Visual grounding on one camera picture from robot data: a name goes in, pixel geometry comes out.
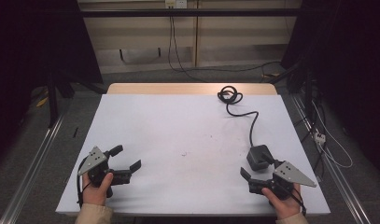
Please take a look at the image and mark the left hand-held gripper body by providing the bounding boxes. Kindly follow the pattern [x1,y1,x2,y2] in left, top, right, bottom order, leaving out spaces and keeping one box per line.
[77,146,133,199]

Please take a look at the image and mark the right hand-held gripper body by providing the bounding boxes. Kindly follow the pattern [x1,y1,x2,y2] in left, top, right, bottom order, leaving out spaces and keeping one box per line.
[247,160,318,201]

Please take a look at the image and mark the black power adapter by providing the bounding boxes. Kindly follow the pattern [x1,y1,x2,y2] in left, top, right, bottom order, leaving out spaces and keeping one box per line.
[246,144,274,172]

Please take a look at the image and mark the person's left hand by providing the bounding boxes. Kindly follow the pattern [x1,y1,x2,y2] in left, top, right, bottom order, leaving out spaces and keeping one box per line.
[81,172,115,207]

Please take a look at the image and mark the person's right hand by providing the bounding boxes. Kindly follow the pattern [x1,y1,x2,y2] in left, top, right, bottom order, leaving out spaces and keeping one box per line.
[260,183,303,220]

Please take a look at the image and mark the white power plug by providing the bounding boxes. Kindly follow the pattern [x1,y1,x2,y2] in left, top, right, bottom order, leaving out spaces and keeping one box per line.
[313,130,328,148]

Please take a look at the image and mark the white table mat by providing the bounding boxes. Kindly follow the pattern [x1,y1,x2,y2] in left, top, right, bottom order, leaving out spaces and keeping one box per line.
[55,93,331,217]

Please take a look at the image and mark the black metal stand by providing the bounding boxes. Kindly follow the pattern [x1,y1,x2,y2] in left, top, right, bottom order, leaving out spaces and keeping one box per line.
[46,69,108,129]
[267,60,317,144]

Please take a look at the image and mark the yellow floor tape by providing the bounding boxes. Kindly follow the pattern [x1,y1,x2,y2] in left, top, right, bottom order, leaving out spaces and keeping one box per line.
[35,95,50,108]

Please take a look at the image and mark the black curtain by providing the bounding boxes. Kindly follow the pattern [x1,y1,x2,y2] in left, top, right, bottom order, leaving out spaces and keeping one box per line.
[280,0,380,180]
[0,0,104,175]

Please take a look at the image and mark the black horizontal bar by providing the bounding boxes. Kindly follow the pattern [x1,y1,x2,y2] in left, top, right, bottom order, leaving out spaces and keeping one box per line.
[79,7,304,18]

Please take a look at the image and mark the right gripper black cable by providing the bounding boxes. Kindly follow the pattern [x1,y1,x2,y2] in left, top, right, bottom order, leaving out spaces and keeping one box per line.
[289,186,307,217]

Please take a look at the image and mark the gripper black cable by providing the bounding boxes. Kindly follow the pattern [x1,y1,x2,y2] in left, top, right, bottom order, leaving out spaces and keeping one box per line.
[76,157,92,209]
[289,186,307,217]

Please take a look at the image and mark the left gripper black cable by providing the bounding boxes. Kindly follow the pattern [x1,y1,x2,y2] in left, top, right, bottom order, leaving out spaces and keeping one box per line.
[76,157,92,209]

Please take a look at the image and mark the aluminium floor rail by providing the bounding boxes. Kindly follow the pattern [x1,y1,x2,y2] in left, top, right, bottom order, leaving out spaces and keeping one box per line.
[289,92,373,224]
[0,113,68,224]

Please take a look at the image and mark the black adapter cable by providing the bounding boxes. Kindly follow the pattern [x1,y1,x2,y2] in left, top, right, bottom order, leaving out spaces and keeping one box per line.
[217,85,260,147]

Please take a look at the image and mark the white floor cable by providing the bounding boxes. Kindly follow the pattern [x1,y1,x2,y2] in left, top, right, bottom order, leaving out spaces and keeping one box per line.
[311,99,354,170]

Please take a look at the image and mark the black hanging cables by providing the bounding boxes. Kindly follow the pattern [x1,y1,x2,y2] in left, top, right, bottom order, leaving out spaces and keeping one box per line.
[167,15,283,84]

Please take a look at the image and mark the white wall socket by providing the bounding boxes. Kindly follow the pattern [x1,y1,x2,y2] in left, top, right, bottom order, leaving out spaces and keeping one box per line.
[164,0,189,9]

